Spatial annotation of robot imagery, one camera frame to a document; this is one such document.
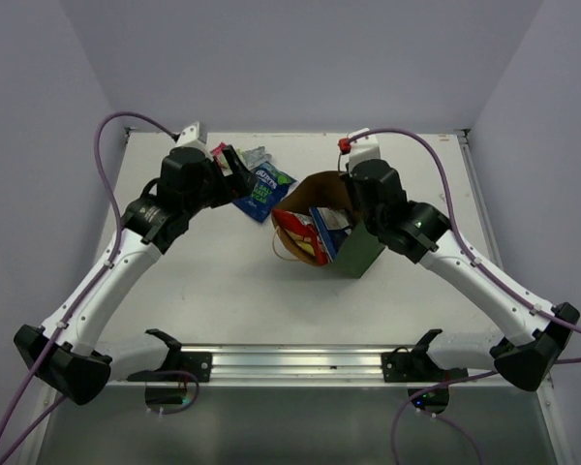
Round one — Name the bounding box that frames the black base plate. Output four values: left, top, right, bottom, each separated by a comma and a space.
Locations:
168, 351, 213, 383
381, 348, 469, 383

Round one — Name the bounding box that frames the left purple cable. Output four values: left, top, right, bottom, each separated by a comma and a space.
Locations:
0, 111, 199, 465

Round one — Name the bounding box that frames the large red white chips bag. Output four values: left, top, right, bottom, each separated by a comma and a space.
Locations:
272, 208, 329, 266

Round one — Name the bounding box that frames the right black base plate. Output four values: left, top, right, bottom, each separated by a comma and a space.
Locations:
381, 348, 469, 383

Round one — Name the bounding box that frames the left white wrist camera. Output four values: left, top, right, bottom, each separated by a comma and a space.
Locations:
173, 121, 208, 154

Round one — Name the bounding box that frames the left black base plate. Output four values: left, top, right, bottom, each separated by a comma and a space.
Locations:
168, 351, 213, 383

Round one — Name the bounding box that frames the light green snack packet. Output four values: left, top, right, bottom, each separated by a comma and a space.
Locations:
236, 148, 247, 169

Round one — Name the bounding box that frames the aluminium mounting rail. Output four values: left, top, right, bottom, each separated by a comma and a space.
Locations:
101, 343, 551, 388

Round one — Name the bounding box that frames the blue Burts chips bag front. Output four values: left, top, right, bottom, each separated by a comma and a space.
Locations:
233, 162, 296, 223

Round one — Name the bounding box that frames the green paper bag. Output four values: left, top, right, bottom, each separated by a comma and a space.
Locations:
270, 171, 384, 279

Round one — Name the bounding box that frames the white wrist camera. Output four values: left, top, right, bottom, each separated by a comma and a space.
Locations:
338, 128, 381, 172
173, 121, 208, 154

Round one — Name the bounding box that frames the blue burts chips bag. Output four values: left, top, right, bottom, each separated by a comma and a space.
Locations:
309, 206, 352, 262
233, 162, 296, 223

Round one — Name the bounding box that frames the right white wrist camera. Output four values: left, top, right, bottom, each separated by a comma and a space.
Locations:
338, 128, 381, 172

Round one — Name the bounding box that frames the pink snack packet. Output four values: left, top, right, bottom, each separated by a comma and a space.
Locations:
211, 142, 228, 168

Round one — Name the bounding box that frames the silver snack packet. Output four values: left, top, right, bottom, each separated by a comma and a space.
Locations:
243, 146, 272, 171

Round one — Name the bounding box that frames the blue Burts chips bag back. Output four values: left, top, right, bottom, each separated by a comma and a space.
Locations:
309, 206, 352, 262

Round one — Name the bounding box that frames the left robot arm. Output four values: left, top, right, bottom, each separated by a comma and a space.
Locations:
14, 146, 257, 405

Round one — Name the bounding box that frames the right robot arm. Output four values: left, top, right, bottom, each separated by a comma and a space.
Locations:
343, 159, 580, 391

